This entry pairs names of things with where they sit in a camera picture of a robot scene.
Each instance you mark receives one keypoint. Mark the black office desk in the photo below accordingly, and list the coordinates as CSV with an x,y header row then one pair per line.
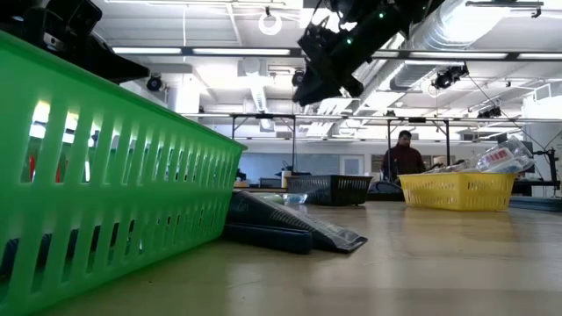
x,y
540,186

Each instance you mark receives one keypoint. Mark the person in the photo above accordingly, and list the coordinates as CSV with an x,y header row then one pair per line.
x,y
403,162

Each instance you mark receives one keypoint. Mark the long ceiling light strip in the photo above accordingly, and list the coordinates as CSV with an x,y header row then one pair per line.
x,y
241,51

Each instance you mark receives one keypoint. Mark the red plastic basket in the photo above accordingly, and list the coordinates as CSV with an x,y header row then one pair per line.
x,y
31,169

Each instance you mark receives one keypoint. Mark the red print packaged toothbrush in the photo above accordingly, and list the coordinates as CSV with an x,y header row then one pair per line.
x,y
496,156

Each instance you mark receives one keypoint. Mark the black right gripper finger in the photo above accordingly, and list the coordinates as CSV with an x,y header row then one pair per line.
x,y
311,88

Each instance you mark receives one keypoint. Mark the black plastic basket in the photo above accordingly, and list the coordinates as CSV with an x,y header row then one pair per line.
x,y
329,189

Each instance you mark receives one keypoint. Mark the green plastic basket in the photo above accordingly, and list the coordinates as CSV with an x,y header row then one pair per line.
x,y
131,204

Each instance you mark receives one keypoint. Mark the black metal frame stand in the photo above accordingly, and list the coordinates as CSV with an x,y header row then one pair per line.
x,y
263,116
417,119

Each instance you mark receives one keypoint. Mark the yellow plastic basket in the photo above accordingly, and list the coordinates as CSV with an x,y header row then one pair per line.
x,y
456,191

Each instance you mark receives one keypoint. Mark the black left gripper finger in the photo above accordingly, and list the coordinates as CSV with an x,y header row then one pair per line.
x,y
118,68

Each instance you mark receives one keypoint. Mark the black aluminium table frame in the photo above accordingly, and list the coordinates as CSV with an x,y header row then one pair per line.
x,y
540,204

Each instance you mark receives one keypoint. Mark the black round ceiling spotlight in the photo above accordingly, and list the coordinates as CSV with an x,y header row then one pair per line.
x,y
154,83
299,76

